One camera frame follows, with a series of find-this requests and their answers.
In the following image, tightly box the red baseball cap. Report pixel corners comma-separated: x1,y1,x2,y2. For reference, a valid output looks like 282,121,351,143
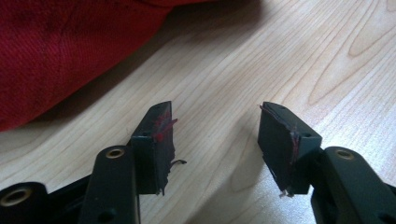
0,0,216,133

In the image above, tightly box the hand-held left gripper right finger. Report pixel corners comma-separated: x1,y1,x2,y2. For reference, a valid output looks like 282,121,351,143
257,101,323,198

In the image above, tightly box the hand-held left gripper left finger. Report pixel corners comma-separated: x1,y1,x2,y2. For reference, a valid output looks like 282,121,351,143
130,100,188,197

